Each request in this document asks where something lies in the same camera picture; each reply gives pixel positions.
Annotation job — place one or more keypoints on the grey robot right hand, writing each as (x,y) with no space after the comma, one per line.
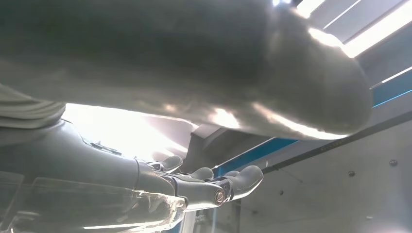
(161,58)

